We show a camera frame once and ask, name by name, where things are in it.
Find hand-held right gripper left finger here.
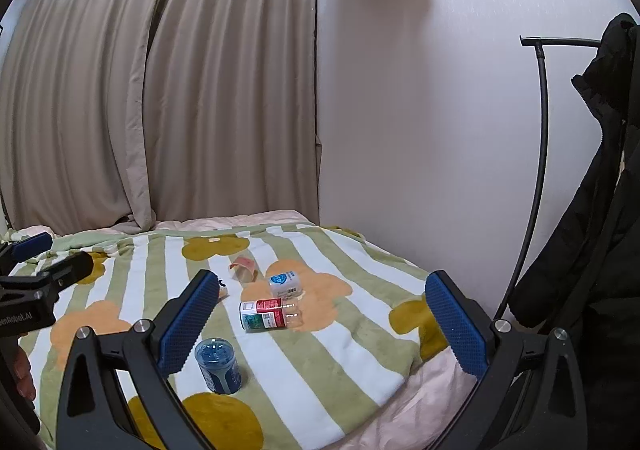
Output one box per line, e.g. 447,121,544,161
56,270,223,450

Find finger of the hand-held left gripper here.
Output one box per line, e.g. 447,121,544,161
34,251,95,289
0,231,54,265

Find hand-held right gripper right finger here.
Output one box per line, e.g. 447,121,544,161
424,270,587,450

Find red green label bottle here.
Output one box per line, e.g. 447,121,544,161
239,297,304,332

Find clear cup with pink label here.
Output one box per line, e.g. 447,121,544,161
228,255,258,282

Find person's left hand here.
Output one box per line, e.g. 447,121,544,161
12,346,37,400

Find blue plastic jar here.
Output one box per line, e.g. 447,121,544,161
194,337,243,396

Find small white blue-label bottle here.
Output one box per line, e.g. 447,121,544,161
268,270,306,298

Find striped floral blanket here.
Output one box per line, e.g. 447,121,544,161
0,224,451,450

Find beige curtain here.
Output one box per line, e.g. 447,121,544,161
0,0,177,237
142,0,322,227

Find black coat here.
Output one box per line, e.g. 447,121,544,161
509,12,640,450

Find black clothes rack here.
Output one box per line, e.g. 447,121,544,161
495,34,602,321

